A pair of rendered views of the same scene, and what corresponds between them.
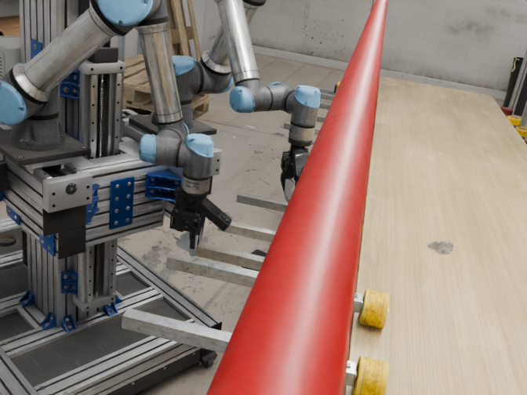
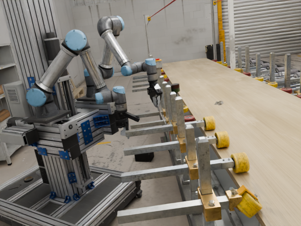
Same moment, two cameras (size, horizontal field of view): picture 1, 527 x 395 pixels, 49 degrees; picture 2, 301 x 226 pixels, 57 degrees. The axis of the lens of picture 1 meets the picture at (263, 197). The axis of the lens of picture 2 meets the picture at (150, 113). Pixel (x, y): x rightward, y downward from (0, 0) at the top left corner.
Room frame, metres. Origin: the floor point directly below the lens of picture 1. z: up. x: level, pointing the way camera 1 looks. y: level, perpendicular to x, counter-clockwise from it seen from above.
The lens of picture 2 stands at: (-0.33, 0.28, 1.53)
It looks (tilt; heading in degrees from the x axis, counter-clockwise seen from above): 17 degrees down; 351
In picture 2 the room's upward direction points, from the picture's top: 8 degrees counter-clockwise
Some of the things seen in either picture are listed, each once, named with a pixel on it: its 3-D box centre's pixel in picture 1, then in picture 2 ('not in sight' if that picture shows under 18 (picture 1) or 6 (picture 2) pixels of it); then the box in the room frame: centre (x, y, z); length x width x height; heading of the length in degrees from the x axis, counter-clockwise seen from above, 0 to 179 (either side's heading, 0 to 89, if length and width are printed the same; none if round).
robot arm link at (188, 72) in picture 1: (178, 77); (92, 75); (1.97, 0.35, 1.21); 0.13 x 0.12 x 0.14; 131
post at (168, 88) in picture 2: not in sight; (171, 119); (1.44, -0.14, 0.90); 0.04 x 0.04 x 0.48; 82
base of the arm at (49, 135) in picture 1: (38, 125); (46, 107); (1.60, 0.68, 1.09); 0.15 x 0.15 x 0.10
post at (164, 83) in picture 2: not in sight; (167, 111); (1.69, -0.18, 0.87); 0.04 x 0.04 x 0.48; 82
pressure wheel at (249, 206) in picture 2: not in sight; (247, 202); (0.40, -0.11, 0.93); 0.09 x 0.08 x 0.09; 82
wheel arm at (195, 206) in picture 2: not in sight; (173, 209); (0.43, 0.13, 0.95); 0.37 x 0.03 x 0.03; 82
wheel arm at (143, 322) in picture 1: (245, 346); (173, 145); (0.92, -0.01, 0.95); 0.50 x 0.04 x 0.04; 82
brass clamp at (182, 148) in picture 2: not in sight; (183, 142); (0.93, -0.06, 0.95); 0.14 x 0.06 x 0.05; 172
